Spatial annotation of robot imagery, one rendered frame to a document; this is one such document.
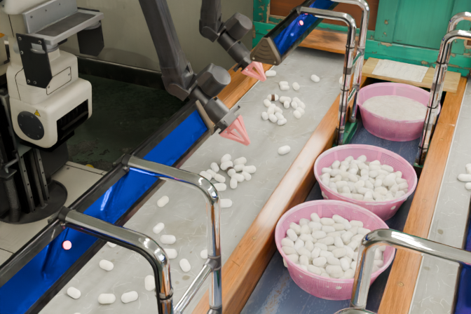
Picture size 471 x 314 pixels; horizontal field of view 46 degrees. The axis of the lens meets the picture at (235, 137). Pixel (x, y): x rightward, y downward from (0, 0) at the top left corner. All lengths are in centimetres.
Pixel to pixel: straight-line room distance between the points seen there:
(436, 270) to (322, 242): 25
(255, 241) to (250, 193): 21
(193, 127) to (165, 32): 38
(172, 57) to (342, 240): 60
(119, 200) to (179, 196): 56
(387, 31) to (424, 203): 86
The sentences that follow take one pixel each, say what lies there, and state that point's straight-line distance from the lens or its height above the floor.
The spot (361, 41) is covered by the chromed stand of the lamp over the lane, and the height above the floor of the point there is 100.
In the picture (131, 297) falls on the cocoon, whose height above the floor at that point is 75.
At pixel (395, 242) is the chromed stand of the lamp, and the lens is 76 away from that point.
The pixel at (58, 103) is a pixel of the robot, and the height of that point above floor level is 80.
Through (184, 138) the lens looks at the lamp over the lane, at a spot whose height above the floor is 108.
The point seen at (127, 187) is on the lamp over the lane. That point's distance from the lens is 89.
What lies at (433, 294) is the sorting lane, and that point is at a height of 74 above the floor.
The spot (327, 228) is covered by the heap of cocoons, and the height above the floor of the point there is 74.
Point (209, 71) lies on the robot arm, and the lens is 139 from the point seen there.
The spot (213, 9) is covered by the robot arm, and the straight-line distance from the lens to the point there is 176.
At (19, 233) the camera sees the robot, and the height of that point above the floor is 28.
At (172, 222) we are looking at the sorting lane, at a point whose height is 74.
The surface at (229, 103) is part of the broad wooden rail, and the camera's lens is 181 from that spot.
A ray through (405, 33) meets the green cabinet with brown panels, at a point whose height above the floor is 88.
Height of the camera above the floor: 161
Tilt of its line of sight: 32 degrees down
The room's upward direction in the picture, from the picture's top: straight up
